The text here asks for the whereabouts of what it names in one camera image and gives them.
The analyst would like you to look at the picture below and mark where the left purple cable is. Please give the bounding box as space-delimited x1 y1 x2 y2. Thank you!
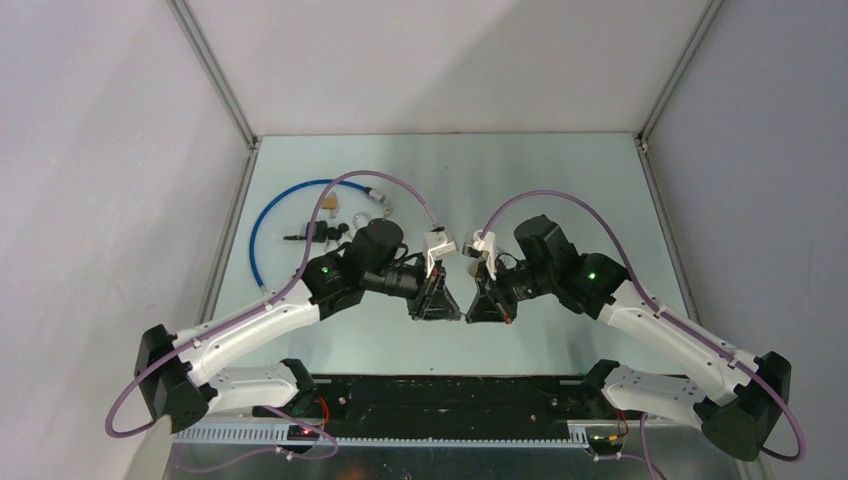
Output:
104 170 442 439

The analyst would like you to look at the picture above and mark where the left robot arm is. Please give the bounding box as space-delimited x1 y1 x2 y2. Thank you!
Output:
136 219 461 433

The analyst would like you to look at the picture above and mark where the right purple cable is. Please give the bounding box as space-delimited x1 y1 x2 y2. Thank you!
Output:
480 190 808 462

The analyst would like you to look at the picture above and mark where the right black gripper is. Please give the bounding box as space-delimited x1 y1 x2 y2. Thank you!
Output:
466 255 555 325

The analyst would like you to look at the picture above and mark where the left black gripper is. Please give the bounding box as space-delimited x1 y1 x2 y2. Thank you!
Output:
363 251 461 322

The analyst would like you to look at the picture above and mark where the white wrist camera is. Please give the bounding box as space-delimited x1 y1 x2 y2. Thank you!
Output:
422 227 458 276
462 230 498 280

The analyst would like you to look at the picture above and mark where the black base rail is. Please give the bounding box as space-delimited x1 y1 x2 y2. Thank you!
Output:
283 374 640 441

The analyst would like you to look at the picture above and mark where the purple cable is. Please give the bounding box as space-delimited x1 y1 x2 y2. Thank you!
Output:
104 170 442 439
480 190 808 462

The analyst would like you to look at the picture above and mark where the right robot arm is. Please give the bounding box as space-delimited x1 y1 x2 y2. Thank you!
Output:
463 215 791 462

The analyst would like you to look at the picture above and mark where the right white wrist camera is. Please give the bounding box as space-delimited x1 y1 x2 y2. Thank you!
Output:
462 230 498 280

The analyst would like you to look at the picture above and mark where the black padlock with keys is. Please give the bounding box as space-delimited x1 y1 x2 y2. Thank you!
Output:
311 220 353 251

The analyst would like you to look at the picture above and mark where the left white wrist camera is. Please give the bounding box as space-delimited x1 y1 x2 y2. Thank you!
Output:
422 227 458 276

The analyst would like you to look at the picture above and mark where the blue cable lock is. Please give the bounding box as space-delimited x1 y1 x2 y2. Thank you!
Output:
248 178 391 294

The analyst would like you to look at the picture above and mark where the small brass padlock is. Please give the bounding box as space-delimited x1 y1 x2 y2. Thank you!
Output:
321 192 339 218

